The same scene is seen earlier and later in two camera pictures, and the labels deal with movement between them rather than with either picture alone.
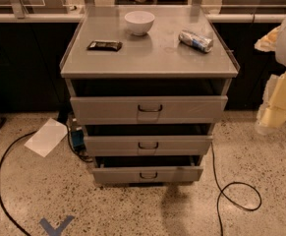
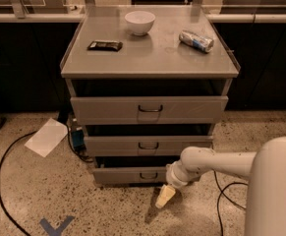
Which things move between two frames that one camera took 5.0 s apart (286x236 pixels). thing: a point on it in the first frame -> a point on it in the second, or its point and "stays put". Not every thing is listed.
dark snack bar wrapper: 105,45 stays put
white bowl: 140,22 stays put
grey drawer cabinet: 147,85 stays put
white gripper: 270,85 -> 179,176
